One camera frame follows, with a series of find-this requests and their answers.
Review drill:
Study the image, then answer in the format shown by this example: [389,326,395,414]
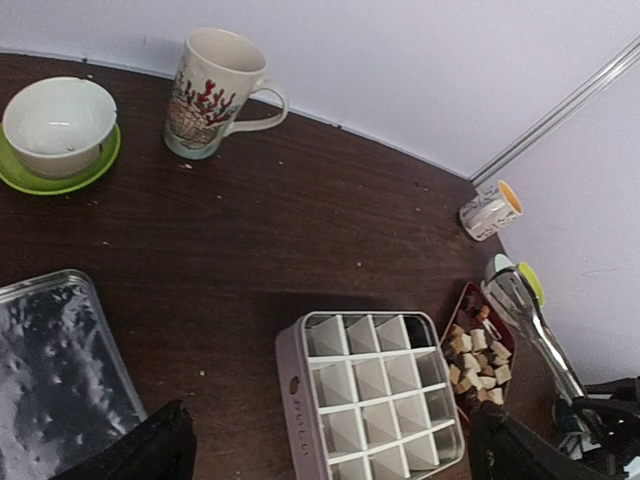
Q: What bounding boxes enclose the yellow interior mug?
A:
[459,180,523,242]

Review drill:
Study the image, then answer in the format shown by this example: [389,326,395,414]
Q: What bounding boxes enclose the lime green bowl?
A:
[517,262,545,307]

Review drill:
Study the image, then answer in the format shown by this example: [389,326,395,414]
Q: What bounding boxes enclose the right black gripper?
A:
[554,378,639,479]

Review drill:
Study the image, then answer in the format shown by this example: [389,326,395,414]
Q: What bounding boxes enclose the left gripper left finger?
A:
[57,400,196,480]

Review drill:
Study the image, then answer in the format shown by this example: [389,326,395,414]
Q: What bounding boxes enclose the metal tongs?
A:
[481,266,586,403]

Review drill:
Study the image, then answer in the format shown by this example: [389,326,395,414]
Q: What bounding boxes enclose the white bowl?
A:
[2,77,117,180]

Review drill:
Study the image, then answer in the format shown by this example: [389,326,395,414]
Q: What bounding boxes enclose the light blue bowl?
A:
[484,253,514,281]

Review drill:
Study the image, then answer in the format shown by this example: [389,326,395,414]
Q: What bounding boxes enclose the green saucer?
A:
[0,122,122,196]

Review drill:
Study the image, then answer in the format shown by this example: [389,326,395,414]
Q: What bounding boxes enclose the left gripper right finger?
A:
[467,401,607,480]

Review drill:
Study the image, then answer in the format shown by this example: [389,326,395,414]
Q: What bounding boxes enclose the bunny print tin lid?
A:
[1,269,147,479]

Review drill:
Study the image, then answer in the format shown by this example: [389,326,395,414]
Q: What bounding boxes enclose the red chocolate tray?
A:
[440,283,515,425]

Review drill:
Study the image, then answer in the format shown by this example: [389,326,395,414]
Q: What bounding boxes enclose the right aluminium frame post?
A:
[468,36,639,186]

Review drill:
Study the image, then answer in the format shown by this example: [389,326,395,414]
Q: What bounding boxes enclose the white divided tin box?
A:
[275,311,465,479]

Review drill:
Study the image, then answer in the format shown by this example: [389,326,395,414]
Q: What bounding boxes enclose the tall coral print mug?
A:
[163,27,289,160]

